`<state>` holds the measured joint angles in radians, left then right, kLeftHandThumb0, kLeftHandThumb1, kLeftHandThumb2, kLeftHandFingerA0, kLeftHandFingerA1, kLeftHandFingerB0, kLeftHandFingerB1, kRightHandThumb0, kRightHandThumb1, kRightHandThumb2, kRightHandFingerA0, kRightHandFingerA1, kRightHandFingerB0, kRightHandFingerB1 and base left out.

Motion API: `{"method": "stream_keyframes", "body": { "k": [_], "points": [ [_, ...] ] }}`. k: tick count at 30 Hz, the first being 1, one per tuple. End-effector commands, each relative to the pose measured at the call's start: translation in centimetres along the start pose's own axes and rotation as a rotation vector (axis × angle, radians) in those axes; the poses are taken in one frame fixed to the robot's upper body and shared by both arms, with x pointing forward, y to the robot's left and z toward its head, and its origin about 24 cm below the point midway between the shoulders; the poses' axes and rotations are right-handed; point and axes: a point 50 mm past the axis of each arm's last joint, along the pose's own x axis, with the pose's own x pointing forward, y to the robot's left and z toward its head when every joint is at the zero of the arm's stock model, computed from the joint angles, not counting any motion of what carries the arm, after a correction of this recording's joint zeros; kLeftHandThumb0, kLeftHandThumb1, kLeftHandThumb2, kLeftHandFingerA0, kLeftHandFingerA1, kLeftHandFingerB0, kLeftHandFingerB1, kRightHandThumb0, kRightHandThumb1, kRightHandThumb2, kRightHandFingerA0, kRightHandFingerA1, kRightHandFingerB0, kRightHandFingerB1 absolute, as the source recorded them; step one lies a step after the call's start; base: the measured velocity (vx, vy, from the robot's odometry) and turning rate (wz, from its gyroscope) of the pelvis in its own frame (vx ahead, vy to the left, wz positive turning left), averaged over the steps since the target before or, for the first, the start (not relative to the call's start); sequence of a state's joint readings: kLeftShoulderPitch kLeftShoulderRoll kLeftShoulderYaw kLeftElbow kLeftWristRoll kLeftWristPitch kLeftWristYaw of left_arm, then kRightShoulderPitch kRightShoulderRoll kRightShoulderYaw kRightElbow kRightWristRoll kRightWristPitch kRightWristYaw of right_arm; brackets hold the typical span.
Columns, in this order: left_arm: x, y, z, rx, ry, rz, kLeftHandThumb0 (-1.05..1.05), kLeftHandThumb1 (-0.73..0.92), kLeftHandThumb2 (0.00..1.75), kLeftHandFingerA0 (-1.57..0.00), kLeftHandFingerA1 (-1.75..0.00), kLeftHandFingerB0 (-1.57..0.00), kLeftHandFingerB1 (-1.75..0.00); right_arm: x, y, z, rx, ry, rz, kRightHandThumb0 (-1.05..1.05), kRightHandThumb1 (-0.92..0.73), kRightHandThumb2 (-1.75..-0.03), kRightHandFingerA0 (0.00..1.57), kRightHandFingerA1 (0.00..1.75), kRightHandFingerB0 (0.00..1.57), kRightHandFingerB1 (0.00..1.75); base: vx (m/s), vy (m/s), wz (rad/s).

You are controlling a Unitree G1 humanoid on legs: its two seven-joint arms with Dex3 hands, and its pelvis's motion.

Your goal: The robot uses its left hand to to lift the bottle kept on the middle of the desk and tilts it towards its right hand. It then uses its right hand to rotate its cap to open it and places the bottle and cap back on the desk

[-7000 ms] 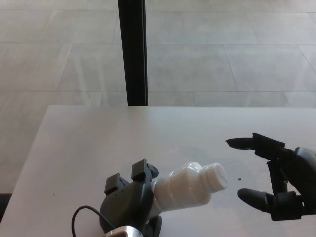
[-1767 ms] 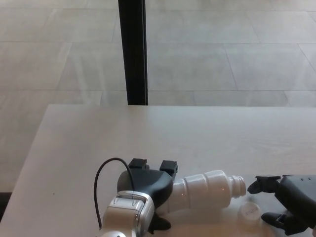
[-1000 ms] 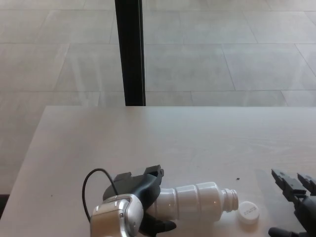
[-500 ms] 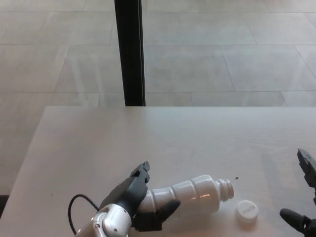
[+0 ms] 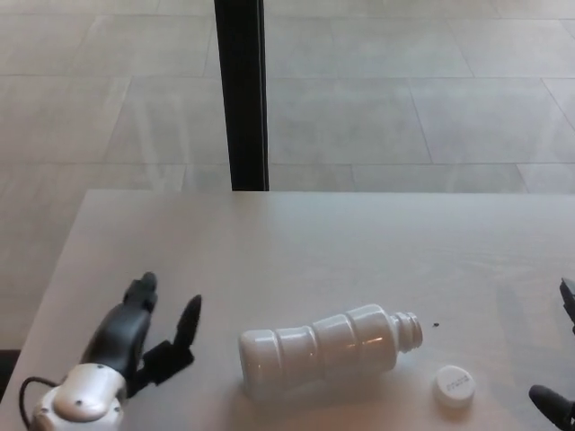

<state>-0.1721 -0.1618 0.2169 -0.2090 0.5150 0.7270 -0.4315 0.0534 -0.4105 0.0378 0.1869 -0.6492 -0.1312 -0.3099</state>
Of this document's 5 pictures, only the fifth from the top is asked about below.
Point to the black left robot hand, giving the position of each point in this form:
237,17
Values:
119,332

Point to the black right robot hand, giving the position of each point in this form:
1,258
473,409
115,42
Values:
559,406

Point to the white bottle cap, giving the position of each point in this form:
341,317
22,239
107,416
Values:
454,386

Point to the white plastic bottle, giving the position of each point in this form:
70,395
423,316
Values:
314,350

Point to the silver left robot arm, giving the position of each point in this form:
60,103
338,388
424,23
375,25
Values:
81,399

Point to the black vertical window post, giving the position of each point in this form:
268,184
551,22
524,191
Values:
242,90

